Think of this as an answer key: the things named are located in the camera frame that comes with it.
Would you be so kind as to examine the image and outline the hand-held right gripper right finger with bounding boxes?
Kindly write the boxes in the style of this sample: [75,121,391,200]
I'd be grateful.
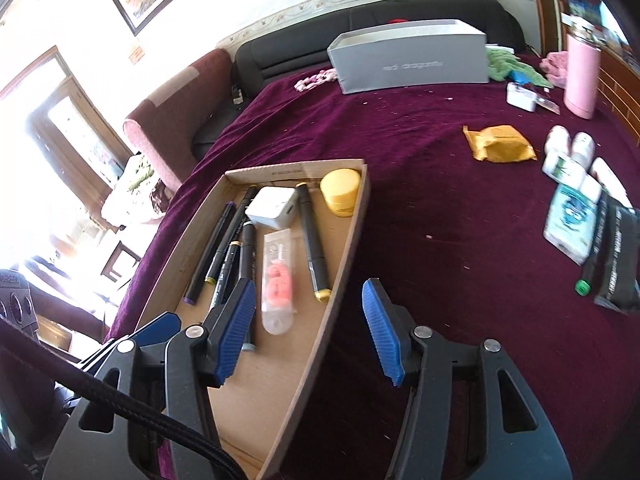
[361,277,573,480]

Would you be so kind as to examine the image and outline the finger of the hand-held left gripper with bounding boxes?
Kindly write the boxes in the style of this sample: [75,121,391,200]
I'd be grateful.
[80,337,132,373]
[131,311,182,348]

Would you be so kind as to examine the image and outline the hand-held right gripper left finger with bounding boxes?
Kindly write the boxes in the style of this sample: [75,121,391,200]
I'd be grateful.
[42,277,257,480]

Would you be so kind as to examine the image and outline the black marker gold ring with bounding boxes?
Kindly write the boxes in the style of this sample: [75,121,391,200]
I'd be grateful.
[210,237,242,311]

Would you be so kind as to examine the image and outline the clear tube orange contents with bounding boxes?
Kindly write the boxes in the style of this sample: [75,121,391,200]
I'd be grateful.
[260,228,296,337]

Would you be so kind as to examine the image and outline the black marker grey cap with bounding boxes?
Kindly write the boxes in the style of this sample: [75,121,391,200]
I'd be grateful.
[239,221,259,352]

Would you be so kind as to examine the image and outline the shallow cardboard box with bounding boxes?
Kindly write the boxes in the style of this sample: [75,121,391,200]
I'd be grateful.
[111,158,372,480]

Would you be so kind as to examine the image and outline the black marker purple cap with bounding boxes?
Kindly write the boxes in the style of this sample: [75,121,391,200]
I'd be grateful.
[182,201,237,306]

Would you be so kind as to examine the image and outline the yellow snack packet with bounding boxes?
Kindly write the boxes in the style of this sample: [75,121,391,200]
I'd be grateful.
[462,125,538,163]

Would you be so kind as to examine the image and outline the wooden side table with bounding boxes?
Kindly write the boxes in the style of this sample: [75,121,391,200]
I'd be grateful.
[100,240,143,283]

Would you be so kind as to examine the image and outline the grey panel with round holes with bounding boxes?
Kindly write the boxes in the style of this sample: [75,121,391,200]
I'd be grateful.
[0,270,38,331]

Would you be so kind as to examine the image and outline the black marker yellow caps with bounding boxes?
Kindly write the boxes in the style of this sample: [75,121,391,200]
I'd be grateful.
[205,186,260,286]
[295,182,333,302]

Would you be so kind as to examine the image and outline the white charger cube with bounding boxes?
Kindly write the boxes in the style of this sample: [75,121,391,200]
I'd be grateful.
[246,186,299,228]

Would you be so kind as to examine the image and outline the yellow round container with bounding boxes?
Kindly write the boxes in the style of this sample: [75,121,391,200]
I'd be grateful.
[320,169,362,217]

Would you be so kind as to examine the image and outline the black marker green cap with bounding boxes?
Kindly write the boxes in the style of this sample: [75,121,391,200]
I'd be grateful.
[574,205,613,297]

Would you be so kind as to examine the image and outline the turquoise tissue pack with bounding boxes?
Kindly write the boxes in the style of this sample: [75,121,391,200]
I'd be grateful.
[542,182,601,266]

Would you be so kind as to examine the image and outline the black printed packet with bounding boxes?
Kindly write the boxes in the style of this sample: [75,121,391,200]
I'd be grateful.
[592,192,640,316]

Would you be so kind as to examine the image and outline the white bottle red label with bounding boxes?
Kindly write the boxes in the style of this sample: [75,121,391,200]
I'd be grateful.
[544,125,571,157]

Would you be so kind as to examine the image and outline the grey shoebox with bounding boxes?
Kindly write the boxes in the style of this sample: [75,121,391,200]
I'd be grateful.
[327,19,490,96]

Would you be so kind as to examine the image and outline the white pale pink bottle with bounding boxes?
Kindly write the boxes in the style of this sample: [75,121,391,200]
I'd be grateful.
[570,131,597,168]

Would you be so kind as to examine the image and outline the white plastic case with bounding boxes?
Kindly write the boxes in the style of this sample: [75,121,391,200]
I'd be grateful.
[506,81,543,110]

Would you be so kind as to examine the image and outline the green cloth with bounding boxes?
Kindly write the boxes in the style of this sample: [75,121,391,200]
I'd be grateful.
[486,46,553,90]

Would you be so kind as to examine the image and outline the pink cloth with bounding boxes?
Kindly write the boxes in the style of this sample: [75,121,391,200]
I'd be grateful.
[540,51,571,88]

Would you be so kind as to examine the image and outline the pink tumbler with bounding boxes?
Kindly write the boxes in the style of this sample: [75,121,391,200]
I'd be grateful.
[563,27,602,120]

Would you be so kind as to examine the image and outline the wooden shelf unit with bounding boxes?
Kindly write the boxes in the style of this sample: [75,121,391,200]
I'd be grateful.
[525,0,640,146]

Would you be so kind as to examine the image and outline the black braided cable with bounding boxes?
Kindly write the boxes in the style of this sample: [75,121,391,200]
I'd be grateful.
[0,317,241,480]

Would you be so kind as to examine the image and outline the wooden window frame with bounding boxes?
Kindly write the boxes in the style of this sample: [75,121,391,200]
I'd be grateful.
[0,45,136,186]

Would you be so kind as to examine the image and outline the pink bead string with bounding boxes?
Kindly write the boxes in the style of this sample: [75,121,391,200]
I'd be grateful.
[294,67,338,92]

